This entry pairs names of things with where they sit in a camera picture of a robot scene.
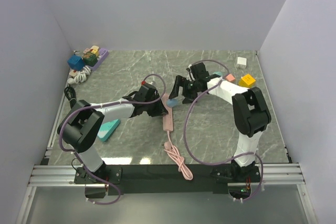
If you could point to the teal blue plug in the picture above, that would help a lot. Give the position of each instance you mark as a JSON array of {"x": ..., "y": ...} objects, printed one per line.
[{"x": 218, "y": 73}]

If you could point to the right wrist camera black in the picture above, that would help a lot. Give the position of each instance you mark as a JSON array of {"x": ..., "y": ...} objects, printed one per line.
[{"x": 197, "y": 71}]

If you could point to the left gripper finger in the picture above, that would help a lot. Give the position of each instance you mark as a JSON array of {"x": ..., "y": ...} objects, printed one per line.
[
  {"x": 161, "y": 110},
  {"x": 157, "y": 95}
]

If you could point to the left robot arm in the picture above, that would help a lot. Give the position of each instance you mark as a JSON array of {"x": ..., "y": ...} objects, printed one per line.
[{"x": 81, "y": 126}]

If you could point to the yellow white plug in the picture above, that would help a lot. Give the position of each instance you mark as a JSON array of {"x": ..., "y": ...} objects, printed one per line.
[{"x": 94, "y": 50}]

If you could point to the white plug adapter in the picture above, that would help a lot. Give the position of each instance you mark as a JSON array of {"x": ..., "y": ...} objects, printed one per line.
[{"x": 241, "y": 62}]

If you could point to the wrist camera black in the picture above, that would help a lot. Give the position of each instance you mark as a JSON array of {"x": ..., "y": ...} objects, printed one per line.
[
  {"x": 146, "y": 93},
  {"x": 197, "y": 71}
]

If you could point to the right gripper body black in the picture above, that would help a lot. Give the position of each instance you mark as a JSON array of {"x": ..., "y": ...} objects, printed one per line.
[{"x": 190, "y": 89}]

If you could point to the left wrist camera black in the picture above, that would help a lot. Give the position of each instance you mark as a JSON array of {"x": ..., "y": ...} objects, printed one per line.
[{"x": 146, "y": 93}]

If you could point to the teal power strip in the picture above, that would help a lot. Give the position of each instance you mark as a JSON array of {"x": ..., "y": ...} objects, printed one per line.
[{"x": 107, "y": 129}]

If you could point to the salmon pink plug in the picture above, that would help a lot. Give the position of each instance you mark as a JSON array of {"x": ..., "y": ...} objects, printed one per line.
[{"x": 230, "y": 78}]

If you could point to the light blue plug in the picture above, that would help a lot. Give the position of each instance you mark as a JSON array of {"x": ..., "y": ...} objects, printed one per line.
[{"x": 172, "y": 103}]

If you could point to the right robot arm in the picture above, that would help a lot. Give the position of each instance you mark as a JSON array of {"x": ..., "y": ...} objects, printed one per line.
[{"x": 251, "y": 117}]

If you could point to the black mounting base bar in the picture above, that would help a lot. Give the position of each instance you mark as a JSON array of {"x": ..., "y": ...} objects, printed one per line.
[{"x": 142, "y": 179}]

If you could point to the yellow cube socket adapter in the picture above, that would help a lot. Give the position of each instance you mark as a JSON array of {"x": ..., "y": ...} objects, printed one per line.
[{"x": 247, "y": 81}]

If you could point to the aluminium rail frame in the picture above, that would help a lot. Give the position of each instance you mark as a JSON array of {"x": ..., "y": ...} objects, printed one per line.
[{"x": 53, "y": 198}]

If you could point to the blue cube socket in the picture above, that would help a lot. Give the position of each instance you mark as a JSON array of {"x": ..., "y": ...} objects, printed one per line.
[{"x": 76, "y": 63}]

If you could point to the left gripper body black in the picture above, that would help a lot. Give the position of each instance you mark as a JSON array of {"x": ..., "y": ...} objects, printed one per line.
[{"x": 151, "y": 108}]

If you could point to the purple power strip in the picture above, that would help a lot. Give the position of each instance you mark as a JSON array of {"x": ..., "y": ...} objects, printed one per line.
[{"x": 103, "y": 53}]

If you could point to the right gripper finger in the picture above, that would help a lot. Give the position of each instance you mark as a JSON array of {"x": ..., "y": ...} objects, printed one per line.
[
  {"x": 179, "y": 82},
  {"x": 188, "y": 100}
]

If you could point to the pink power strip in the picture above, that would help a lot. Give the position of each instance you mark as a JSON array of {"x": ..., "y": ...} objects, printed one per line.
[{"x": 171, "y": 150}]

